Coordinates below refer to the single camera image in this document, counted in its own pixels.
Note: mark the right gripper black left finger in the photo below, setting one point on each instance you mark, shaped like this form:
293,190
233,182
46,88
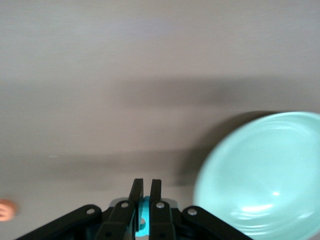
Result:
125,220

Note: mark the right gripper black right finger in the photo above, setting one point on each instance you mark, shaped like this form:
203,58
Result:
160,220

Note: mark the teal foam letter d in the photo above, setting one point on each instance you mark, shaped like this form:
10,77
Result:
147,212

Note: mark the orange foam letter e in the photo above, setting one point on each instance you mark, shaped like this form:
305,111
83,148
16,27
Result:
7,210

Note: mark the mint green plate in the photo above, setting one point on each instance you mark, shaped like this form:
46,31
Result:
262,175

